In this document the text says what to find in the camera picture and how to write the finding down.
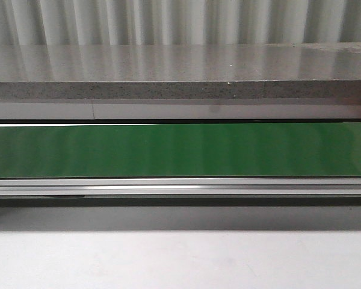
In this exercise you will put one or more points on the grey speckled stone counter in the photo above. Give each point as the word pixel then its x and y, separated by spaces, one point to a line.
pixel 235 83

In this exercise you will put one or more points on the green conveyor belt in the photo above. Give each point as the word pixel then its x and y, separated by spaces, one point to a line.
pixel 181 150

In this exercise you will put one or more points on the white pleated curtain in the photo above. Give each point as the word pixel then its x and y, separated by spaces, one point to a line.
pixel 178 22

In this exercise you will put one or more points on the aluminium conveyor side rail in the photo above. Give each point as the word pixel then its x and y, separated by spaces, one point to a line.
pixel 345 186

